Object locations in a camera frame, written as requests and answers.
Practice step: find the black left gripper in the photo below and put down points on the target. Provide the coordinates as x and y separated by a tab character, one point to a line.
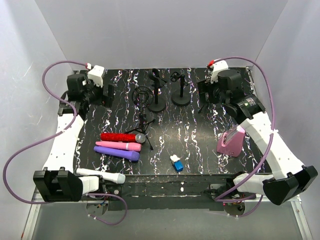
106	100

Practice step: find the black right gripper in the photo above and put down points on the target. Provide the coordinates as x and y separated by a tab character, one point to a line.
206	87

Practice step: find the black stand with purple mic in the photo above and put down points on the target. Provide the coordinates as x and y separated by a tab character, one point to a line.
179	98

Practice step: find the silver studio mic shock mount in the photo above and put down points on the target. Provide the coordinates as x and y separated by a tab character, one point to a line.
123	137

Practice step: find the black round-base mic stand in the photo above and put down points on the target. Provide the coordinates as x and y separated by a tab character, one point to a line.
159	103

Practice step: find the pink handheld microphone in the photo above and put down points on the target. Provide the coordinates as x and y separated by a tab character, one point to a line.
128	146

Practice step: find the purple handheld microphone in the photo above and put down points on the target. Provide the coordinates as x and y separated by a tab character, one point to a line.
132	156

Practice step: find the white handheld microphone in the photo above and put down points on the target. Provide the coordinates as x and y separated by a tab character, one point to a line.
117	178

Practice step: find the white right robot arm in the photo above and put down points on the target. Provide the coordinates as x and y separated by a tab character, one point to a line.
289	176

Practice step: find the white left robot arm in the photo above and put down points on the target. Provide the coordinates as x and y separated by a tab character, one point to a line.
56	182

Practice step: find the pink box holder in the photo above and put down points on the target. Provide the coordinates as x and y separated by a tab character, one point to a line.
231	142

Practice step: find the blue and white block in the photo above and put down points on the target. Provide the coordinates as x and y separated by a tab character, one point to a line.
176	163

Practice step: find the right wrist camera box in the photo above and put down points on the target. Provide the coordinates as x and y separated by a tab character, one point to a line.
216	66

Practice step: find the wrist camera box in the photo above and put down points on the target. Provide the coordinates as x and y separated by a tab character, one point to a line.
96	75
216	66

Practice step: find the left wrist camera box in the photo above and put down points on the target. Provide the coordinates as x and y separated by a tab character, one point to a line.
96	75

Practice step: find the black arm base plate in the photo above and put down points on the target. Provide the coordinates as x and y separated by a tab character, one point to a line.
161	195

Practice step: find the aluminium frame rail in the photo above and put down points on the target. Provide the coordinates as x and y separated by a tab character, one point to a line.
155	216

